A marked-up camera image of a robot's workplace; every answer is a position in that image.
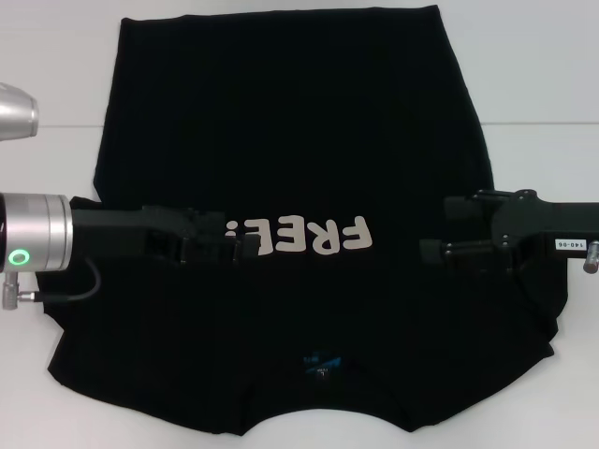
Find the dark left arm cable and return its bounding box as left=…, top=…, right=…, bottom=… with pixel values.
left=18, top=262, right=103, bottom=301

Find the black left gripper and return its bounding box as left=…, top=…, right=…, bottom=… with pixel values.
left=69, top=204, right=262, bottom=267

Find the black t-shirt with FREE print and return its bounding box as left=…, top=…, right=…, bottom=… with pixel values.
left=35, top=3, right=571, bottom=425

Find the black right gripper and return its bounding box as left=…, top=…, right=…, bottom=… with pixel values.
left=418, top=188, right=599, bottom=277

